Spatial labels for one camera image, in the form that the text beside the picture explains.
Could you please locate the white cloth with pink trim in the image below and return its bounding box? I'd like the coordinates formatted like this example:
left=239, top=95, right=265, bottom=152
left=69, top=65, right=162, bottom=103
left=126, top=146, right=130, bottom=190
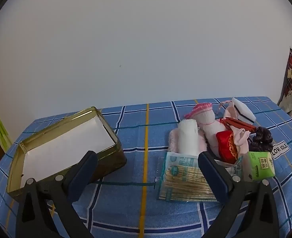
left=184, top=102, right=227, bottom=154

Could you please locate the dark purple scrunchie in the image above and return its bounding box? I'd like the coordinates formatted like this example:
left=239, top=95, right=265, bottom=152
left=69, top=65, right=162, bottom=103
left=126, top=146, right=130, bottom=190
left=249, top=126, right=273, bottom=152

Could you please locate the red gold drawstring pouch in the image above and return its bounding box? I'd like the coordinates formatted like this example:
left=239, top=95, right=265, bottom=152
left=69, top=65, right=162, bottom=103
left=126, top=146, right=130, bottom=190
left=215, top=130, right=243, bottom=164

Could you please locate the gold metal tin box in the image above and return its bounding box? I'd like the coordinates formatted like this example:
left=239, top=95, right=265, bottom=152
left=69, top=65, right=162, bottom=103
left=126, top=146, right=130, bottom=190
left=7, top=107, right=127, bottom=198

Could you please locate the red envelope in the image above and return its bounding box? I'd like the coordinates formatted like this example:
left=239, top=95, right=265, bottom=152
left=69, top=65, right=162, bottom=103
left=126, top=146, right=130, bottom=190
left=222, top=118, right=257, bottom=133

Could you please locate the white paper liner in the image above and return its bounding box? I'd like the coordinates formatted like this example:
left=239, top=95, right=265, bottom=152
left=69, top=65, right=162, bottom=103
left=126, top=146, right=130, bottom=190
left=22, top=117, right=115, bottom=182

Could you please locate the pink fluffy cloth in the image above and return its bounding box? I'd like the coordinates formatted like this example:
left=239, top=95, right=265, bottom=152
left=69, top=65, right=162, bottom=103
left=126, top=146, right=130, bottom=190
left=167, top=129, right=208, bottom=154

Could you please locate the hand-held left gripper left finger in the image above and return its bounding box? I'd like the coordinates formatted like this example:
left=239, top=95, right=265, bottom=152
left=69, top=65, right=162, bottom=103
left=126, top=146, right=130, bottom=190
left=15, top=150, right=98, bottom=238

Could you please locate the white printed label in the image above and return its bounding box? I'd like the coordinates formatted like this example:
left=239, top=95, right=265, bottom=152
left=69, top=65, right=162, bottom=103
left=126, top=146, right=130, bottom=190
left=271, top=140, right=291, bottom=159

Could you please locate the clear plastic packet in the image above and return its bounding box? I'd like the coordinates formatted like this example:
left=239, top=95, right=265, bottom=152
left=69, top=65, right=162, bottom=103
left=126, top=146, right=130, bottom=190
left=215, top=159, right=244, bottom=179

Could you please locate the blue plaid bed sheet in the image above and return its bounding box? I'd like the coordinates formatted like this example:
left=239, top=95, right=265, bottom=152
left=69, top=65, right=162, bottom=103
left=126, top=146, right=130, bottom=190
left=0, top=96, right=292, bottom=238

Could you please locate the green tissue pack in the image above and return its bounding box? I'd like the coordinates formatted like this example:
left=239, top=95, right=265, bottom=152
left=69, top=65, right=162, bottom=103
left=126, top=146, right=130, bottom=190
left=247, top=151, right=276, bottom=182

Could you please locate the white sponge block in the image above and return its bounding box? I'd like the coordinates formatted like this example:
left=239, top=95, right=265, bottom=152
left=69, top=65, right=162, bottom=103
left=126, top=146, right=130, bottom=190
left=231, top=98, right=257, bottom=124

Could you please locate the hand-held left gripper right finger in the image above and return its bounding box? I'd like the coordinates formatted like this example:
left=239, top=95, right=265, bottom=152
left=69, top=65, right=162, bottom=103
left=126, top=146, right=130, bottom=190
left=198, top=151, right=280, bottom=238

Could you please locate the pale pink cloth bag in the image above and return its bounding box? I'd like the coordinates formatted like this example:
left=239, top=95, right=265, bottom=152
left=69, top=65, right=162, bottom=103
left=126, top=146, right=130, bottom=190
left=219, top=100, right=251, bottom=154

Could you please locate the cotton swab packet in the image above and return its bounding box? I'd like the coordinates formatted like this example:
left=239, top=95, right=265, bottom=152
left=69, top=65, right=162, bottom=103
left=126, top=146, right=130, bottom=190
left=155, top=151, right=219, bottom=202

